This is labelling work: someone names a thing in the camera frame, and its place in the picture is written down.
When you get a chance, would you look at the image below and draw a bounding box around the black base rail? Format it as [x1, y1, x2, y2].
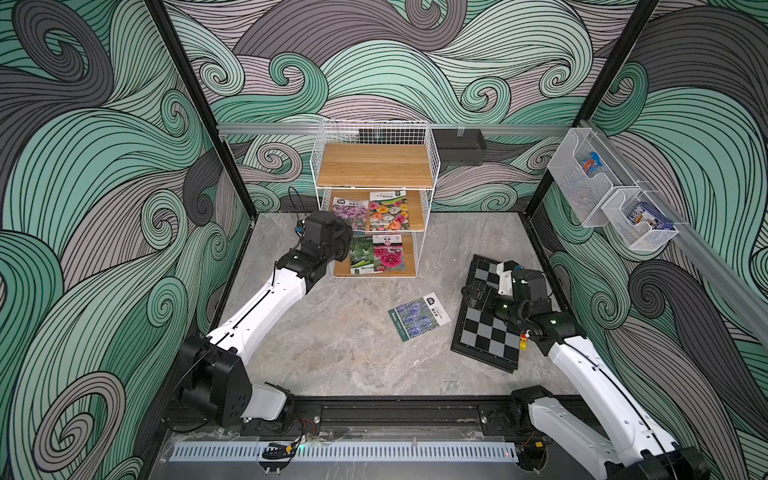
[157, 394, 601, 438]

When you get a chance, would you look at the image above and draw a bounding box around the clear wall bin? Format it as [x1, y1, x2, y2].
[548, 128, 620, 228]
[601, 186, 679, 252]

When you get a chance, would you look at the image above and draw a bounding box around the white wire shelf rack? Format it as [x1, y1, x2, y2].
[310, 120, 441, 278]

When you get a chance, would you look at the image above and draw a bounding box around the black white chessboard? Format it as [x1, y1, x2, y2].
[450, 254, 520, 373]

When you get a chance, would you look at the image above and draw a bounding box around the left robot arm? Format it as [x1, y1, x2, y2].
[174, 211, 353, 427]

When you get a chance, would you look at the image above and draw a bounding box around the green leaf seed packet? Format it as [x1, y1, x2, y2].
[349, 236, 376, 275]

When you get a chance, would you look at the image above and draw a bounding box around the lavender seed packet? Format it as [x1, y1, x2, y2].
[388, 292, 451, 342]

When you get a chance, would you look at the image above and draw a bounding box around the black wall bin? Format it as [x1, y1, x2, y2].
[432, 129, 487, 167]

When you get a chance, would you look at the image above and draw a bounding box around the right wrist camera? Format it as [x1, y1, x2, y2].
[496, 260, 520, 297]

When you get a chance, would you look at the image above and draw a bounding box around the pink flower seed packet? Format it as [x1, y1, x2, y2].
[331, 197, 369, 232]

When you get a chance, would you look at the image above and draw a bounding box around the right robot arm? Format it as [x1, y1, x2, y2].
[459, 257, 711, 479]

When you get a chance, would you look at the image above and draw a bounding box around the grey slotted cable duct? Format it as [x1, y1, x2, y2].
[169, 441, 518, 463]

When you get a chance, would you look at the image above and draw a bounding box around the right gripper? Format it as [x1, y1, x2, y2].
[466, 279, 527, 326]

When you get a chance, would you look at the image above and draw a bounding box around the mixed colour flower seed packet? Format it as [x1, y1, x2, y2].
[368, 190, 410, 232]

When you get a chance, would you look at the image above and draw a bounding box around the blue card box in bin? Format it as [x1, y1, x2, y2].
[627, 201, 674, 230]

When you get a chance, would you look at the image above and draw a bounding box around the magenta flower seed packet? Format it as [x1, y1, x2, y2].
[372, 235, 406, 273]

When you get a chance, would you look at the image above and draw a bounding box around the upper clear wall bin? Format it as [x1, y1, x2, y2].
[548, 128, 620, 228]

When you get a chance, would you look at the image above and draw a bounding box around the lower clear wall bin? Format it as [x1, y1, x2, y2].
[601, 186, 679, 252]

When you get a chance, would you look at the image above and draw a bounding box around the blue red item in bin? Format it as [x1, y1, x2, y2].
[580, 151, 604, 177]

